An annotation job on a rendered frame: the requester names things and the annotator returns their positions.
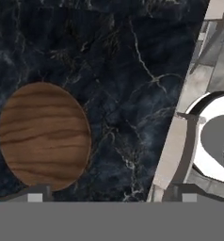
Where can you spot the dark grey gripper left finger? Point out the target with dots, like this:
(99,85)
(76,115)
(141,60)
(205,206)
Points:
(38,192)

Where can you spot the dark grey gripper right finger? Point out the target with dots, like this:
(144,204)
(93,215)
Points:
(183,190)

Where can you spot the round wooden board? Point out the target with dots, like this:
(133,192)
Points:
(44,135)

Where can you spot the grey stool frame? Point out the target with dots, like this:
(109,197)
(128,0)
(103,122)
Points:
(218,31)

